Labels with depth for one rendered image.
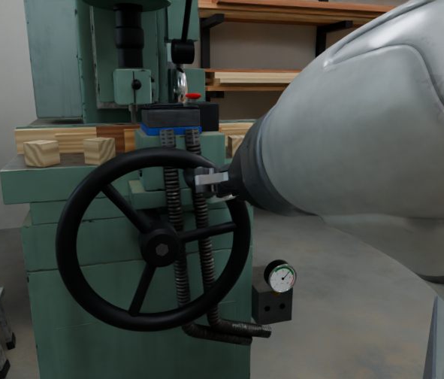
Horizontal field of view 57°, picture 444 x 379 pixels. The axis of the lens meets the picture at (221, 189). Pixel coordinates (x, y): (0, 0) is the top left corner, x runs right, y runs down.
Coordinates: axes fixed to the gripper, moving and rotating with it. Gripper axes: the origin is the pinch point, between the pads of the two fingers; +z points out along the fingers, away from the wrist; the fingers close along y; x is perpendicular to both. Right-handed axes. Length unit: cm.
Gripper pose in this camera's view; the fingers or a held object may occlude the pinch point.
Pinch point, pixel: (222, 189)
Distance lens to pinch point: 53.9
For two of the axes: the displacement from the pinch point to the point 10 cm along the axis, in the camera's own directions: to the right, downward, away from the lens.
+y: -9.6, 0.7, -2.8
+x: 1.0, 9.9, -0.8
